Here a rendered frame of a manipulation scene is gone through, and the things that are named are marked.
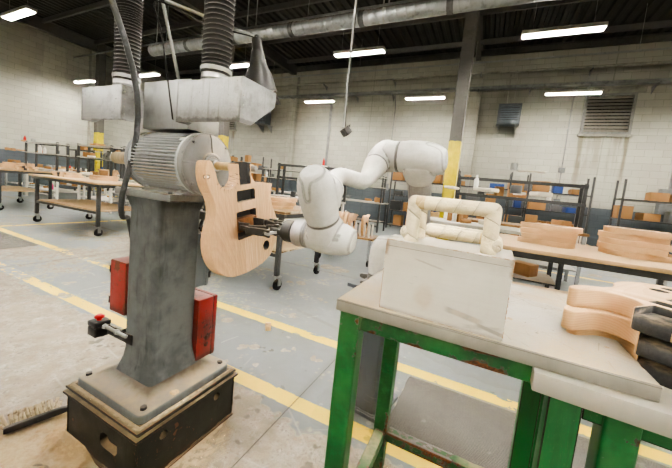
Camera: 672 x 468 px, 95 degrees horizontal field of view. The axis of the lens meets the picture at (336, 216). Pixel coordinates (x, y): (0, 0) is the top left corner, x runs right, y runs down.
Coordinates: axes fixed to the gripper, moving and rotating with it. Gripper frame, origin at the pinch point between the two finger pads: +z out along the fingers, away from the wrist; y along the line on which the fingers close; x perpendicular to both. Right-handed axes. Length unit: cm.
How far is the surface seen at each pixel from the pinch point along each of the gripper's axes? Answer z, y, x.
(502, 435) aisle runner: -99, 75, -119
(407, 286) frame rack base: -61, -15, -3
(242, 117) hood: -2.6, -3.3, 36.2
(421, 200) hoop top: -62, -11, 17
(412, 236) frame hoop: -61, -12, 8
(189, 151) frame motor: 26.5, -0.6, 24.6
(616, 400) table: -100, -21, -13
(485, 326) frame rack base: -79, -16, -8
